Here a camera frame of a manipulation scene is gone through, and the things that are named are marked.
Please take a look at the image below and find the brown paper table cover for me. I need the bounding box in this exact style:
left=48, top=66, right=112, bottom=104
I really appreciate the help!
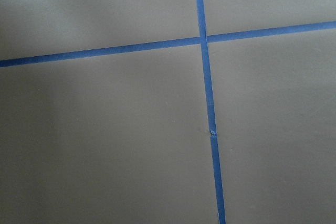
left=1, top=0, right=335, bottom=223

